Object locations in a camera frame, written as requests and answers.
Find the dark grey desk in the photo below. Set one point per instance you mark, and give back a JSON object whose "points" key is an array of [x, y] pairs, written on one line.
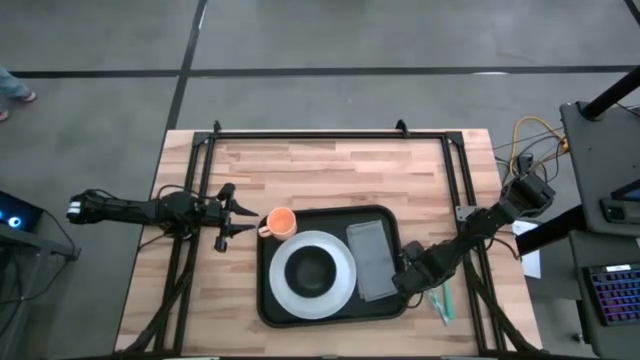
{"points": [[580, 310]]}

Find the keyboard with coloured backlight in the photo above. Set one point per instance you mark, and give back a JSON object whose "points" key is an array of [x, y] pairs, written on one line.
{"points": [[617, 295]]}

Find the person's leg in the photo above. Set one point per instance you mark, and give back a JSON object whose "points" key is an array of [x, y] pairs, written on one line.
{"points": [[10, 82]]}

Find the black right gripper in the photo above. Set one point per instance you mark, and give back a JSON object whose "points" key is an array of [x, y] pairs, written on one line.
{"points": [[415, 275]]}

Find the person's foot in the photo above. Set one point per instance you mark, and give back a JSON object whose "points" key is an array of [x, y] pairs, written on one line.
{"points": [[30, 96], [3, 116]]}

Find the black frame clamp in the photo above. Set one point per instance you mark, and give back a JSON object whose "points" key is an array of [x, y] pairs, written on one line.
{"points": [[217, 127], [401, 127]]}

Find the grey side stand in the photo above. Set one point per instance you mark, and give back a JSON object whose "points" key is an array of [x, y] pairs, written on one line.
{"points": [[50, 245]]}

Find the orange mug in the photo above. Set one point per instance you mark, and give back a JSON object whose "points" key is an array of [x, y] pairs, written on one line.
{"points": [[282, 222]]}

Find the black plastic tray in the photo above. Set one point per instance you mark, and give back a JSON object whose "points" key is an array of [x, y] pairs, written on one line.
{"points": [[320, 220]]}

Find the white round plate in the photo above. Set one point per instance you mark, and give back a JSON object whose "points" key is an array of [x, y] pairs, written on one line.
{"points": [[345, 280]]}

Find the black ribbed bowl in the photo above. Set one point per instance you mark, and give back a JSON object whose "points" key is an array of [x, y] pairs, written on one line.
{"points": [[310, 272]]}

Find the grey equipment cart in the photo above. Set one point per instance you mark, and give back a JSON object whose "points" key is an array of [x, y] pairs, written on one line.
{"points": [[595, 165]]}

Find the grey metal mounting bracket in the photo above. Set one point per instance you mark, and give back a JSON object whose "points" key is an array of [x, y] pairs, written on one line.
{"points": [[462, 212]]}

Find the grey cloth napkin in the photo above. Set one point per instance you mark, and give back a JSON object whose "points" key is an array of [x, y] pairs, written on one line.
{"points": [[372, 260]]}

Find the black aluminium table frame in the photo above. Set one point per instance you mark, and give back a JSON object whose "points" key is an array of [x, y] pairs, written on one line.
{"points": [[325, 135]]}

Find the black pole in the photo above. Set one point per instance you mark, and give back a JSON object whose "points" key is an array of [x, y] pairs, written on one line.
{"points": [[612, 92]]}

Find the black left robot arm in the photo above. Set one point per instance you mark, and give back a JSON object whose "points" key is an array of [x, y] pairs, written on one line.
{"points": [[130, 210]]}

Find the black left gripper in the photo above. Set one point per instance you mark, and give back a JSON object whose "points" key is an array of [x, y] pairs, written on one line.
{"points": [[222, 215]]}

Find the white paper sheet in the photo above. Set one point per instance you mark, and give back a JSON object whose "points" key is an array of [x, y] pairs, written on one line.
{"points": [[532, 265]]}

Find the black power adapter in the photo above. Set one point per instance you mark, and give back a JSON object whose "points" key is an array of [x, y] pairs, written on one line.
{"points": [[525, 162]]}

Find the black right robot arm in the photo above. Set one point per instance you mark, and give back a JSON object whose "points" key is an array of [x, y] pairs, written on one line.
{"points": [[490, 215]]}

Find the computer case with blue light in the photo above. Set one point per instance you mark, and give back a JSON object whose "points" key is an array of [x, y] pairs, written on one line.
{"points": [[20, 210]]}

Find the black phone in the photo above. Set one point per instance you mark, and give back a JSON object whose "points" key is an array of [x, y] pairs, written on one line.
{"points": [[615, 210]]}

